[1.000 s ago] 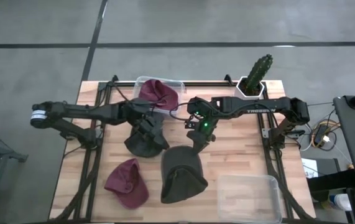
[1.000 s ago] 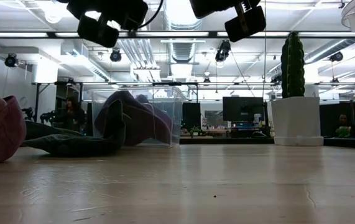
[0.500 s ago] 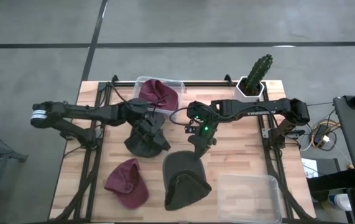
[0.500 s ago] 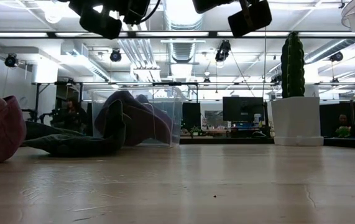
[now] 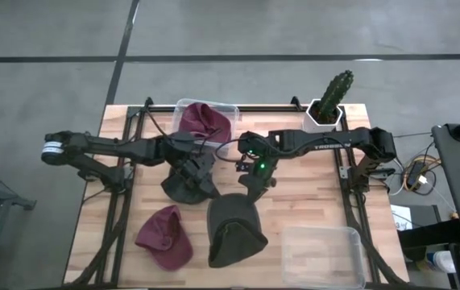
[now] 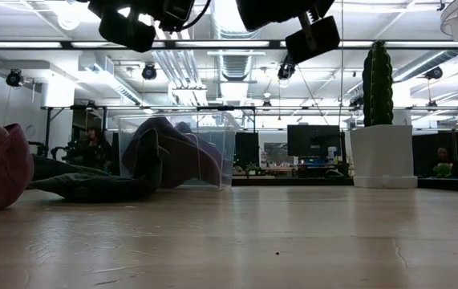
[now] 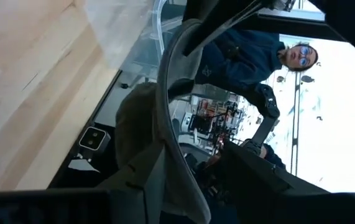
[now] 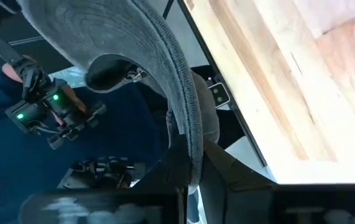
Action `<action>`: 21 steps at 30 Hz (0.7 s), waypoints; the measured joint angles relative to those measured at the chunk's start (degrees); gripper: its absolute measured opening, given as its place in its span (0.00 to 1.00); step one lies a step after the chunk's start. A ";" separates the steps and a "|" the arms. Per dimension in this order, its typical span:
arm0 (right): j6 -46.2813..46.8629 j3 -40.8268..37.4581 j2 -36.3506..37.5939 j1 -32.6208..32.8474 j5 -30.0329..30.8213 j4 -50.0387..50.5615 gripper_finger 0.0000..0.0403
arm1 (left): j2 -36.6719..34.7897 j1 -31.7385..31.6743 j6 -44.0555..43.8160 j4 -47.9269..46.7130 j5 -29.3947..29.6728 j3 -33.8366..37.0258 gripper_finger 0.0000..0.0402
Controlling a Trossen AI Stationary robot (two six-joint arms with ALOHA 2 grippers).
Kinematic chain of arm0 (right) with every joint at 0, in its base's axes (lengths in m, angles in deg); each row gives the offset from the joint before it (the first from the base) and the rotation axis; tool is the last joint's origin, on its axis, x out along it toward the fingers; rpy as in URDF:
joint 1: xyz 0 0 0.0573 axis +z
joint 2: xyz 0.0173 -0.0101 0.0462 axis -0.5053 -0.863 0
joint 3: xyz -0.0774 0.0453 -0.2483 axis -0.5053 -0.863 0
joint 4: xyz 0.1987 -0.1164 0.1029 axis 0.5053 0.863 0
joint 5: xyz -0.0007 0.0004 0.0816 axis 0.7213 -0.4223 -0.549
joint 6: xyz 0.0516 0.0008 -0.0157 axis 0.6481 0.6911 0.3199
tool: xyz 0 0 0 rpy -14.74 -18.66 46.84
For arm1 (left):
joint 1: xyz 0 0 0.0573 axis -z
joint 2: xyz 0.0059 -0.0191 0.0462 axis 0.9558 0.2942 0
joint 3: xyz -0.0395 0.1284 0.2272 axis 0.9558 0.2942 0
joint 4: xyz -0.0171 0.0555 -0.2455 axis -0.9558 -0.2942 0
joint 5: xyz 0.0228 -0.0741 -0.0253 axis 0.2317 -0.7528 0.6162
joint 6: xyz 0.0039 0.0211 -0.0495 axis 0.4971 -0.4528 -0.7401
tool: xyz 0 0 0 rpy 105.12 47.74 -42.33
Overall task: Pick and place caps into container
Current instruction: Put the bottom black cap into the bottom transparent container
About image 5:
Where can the black power adapter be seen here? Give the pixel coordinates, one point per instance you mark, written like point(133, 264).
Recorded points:
point(415, 175)

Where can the white bottle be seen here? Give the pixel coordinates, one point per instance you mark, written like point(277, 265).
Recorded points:
point(443, 262)

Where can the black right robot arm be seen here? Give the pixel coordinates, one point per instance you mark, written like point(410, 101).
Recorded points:
point(326, 141)

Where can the clear plastic container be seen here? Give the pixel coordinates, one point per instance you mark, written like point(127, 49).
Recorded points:
point(233, 113)
point(322, 258)

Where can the dark green cap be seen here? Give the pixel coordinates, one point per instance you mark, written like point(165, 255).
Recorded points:
point(233, 237)

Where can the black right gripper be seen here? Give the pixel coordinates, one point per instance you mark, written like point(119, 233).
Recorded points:
point(259, 175)

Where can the white paper sheet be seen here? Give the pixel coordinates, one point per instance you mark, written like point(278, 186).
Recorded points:
point(400, 217)

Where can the green cactus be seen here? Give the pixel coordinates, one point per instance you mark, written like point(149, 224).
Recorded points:
point(336, 92)

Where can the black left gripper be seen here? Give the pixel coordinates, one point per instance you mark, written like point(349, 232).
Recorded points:
point(195, 167)

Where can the black baseball cap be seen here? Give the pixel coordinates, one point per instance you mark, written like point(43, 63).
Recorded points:
point(177, 195)

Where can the black aluminium table frame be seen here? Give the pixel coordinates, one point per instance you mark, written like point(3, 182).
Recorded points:
point(270, 108)

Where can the white hexagonal plant pot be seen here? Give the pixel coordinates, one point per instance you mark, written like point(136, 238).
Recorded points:
point(312, 123)

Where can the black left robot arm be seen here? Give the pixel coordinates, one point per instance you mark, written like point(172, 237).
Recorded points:
point(133, 147)

